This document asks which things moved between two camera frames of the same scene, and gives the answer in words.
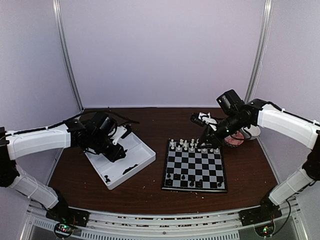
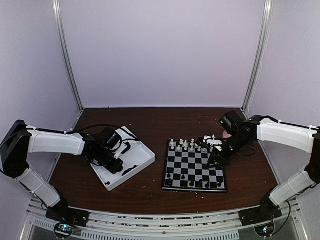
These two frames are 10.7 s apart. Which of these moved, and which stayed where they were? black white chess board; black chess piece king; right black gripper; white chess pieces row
Moved: right black gripper
Stayed: black chess piece king; white chess pieces row; black white chess board
